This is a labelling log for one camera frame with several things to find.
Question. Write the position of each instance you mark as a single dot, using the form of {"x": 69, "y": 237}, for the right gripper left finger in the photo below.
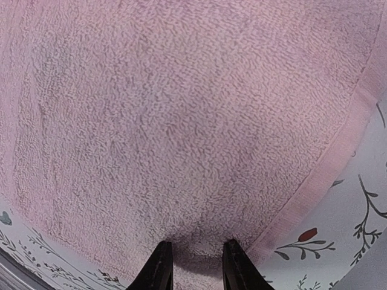
{"x": 157, "y": 273}

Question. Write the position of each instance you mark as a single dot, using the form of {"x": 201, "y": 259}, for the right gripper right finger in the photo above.
{"x": 239, "y": 273}

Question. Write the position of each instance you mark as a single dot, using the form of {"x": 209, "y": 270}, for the pink terry towel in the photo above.
{"x": 125, "y": 123}

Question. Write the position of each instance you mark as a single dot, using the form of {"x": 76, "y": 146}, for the floral table mat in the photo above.
{"x": 333, "y": 238}

